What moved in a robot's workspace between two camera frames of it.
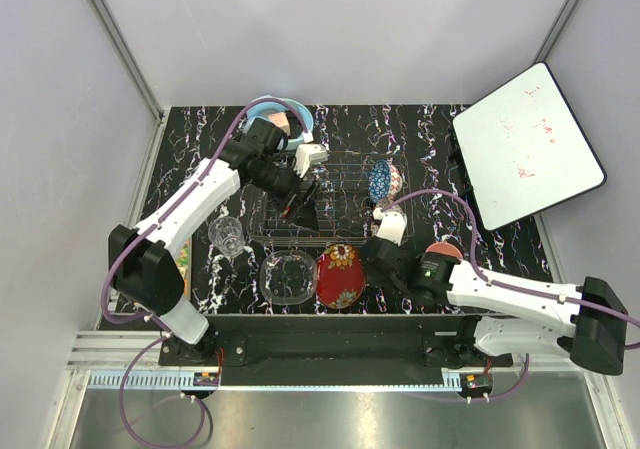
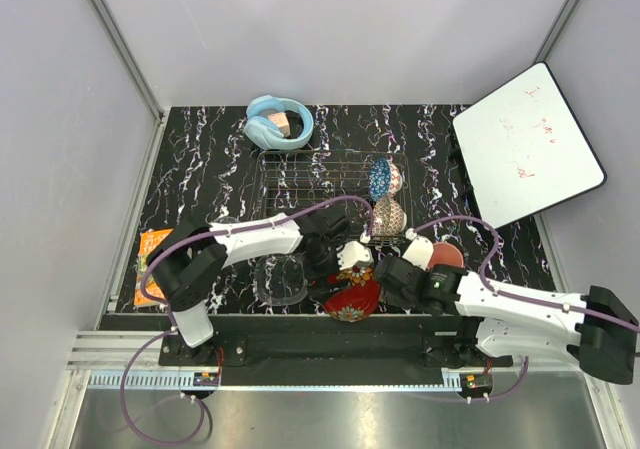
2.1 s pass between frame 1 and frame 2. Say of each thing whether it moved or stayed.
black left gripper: moved
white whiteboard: stayed
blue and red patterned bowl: stayed
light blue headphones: stayed
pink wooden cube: stayed
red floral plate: moved
